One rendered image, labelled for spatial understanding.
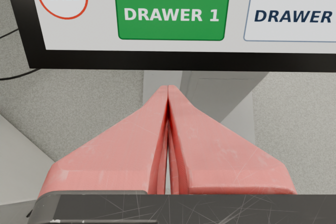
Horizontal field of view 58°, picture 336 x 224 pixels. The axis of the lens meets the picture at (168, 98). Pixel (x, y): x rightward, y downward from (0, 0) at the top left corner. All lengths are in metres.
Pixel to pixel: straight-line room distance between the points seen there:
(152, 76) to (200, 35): 1.00
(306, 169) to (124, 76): 0.83
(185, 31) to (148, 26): 0.03
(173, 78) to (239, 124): 0.32
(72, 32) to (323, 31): 0.22
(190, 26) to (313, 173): 1.15
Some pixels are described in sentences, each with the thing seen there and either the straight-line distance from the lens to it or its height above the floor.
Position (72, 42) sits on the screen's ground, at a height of 0.98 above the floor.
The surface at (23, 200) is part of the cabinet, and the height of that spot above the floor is 0.58.
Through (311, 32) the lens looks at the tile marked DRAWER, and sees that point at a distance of 0.30.
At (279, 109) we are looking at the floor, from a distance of 1.35.
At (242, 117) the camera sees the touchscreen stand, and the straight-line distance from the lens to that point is 1.26.
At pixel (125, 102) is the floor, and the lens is 1.28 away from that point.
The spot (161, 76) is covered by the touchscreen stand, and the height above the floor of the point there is 0.04.
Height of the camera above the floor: 1.23
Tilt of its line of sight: 75 degrees down
